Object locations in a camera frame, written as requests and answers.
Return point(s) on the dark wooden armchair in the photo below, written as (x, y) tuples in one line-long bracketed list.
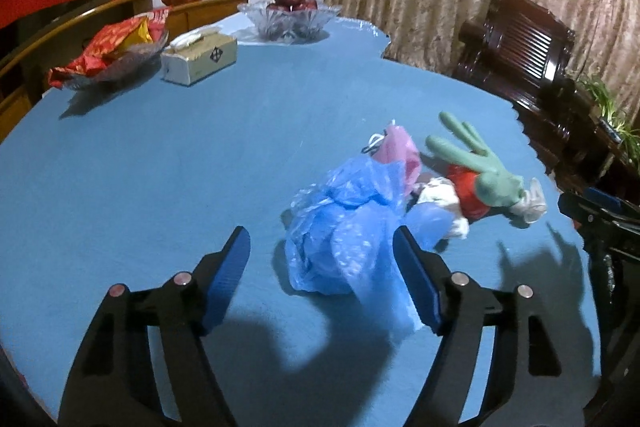
[(520, 42)]

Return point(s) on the glass dish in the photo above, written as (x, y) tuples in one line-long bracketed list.
[(135, 59)]

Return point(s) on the red snack packet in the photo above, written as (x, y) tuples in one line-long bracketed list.
[(105, 44)]

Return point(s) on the green rubber glove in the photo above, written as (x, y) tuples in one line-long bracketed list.
[(492, 179)]

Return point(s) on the beige tissue box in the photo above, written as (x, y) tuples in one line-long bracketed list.
[(200, 57)]

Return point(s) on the pink plastic bag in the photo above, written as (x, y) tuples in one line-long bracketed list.
[(397, 152)]

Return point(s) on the dark blue tablecloth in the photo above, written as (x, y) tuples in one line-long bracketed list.
[(200, 157)]

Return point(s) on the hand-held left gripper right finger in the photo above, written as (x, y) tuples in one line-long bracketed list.
[(420, 277)]

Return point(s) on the red plastic wrapper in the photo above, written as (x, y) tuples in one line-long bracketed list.
[(467, 192)]

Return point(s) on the potted green plant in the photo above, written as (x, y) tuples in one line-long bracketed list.
[(607, 107)]

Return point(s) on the blue plastic bag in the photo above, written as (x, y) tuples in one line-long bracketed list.
[(340, 227)]

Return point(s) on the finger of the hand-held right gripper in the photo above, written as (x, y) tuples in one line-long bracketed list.
[(605, 199), (575, 207)]

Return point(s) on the white tissue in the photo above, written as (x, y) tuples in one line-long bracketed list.
[(440, 199)]

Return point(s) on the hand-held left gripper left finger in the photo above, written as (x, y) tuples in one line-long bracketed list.
[(227, 277)]

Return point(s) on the dark wooden side table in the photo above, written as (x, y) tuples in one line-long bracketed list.
[(580, 147)]

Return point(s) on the glass fruit bowl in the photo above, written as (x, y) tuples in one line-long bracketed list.
[(290, 24)]

